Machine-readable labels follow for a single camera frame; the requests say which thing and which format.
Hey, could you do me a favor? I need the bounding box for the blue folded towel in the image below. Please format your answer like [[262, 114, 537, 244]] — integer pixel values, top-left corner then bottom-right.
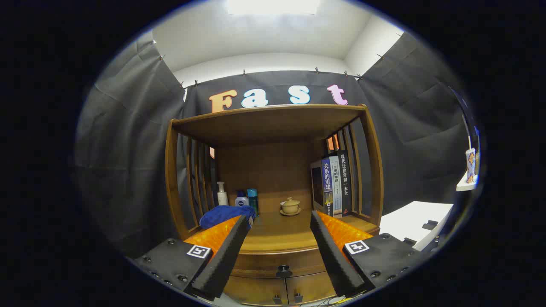
[[200, 206, 256, 231]]

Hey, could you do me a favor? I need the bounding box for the white spine book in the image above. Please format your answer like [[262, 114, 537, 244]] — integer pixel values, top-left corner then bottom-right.
[[329, 154, 343, 216]]

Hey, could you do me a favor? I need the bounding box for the blue spine book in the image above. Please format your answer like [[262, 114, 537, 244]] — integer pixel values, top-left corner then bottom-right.
[[321, 157, 334, 216]]

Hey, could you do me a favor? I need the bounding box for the wooden cabinet with slatted frame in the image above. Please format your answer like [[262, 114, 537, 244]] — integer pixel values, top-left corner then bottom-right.
[[165, 104, 384, 307]]

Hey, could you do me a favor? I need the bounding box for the wooden countertop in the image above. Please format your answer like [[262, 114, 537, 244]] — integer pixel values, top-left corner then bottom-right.
[[183, 209, 380, 255]]

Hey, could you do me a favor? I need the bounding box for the patterned paper cup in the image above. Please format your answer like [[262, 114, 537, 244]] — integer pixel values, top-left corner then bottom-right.
[[465, 148, 476, 184]]

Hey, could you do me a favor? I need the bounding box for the teal translucent bottle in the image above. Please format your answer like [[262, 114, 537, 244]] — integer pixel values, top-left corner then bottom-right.
[[247, 188, 259, 216]]

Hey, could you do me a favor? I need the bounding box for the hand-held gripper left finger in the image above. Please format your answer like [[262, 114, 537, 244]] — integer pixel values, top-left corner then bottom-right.
[[133, 214, 252, 301]]

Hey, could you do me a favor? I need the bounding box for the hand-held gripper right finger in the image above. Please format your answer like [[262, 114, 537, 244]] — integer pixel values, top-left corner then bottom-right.
[[309, 210, 422, 299]]

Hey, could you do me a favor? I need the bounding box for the white table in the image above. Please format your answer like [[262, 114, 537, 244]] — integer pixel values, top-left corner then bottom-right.
[[379, 201, 454, 252]]

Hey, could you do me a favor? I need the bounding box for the wooden drawer with black knob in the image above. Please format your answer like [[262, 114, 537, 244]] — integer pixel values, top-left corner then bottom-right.
[[232, 249, 331, 278]]

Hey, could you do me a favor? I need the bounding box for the beige lidded teacup with saucer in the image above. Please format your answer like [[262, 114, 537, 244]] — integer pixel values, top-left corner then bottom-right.
[[280, 197, 302, 217]]

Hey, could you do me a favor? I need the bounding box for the wooden cabinet door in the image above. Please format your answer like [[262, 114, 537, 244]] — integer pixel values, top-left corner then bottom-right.
[[224, 276, 288, 306], [286, 273, 337, 304]]

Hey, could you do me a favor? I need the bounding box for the grey boxed book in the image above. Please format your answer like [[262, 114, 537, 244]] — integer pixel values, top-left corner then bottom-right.
[[310, 160, 331, 216]]

